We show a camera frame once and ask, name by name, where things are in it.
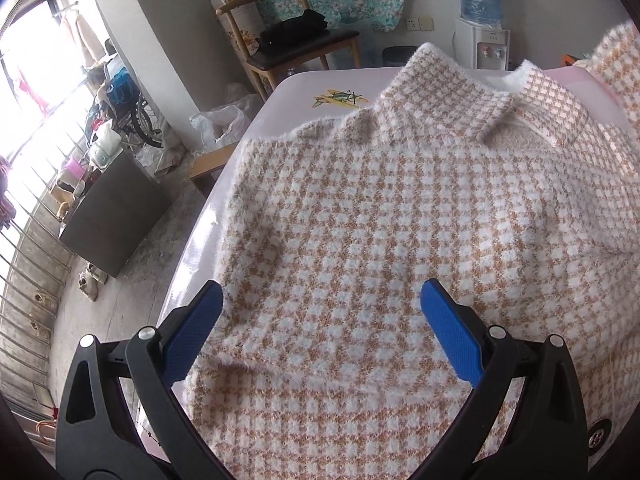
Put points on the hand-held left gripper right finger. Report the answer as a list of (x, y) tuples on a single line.
[(452, 331)]

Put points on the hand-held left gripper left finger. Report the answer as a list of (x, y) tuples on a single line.
[(192, 330)]

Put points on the orange white checked knit sweater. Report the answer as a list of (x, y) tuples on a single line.
[(350, 235)]

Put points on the pair of shoes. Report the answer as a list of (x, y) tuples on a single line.
[(92, 280)]

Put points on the dark cabinet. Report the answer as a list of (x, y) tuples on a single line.
[(115, 215)]

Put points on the cardboard box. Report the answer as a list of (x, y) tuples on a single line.
[(212, 165)]

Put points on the metal window railing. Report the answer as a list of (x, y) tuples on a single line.
[(30, 280)]

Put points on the white plastic bag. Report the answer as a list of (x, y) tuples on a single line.
[(220, 127)]

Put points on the bicycle wheel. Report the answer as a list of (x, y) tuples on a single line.
[(135, 115)]

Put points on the pink printed mat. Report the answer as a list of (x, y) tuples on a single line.
[(320, 85)]

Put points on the black rice cooker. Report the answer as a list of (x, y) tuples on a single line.
[(397, 57)]

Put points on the orange box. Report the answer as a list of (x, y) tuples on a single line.
[(575, 60)]

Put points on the wooden chair with dark seat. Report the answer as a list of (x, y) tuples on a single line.
[(300, 52)]

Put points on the cream printed box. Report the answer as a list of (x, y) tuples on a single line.
[(245, 20)]

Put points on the black bag on chair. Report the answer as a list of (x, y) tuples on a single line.
[(295, 27)]

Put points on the wall socket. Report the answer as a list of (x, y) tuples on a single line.
[(419, 24)]

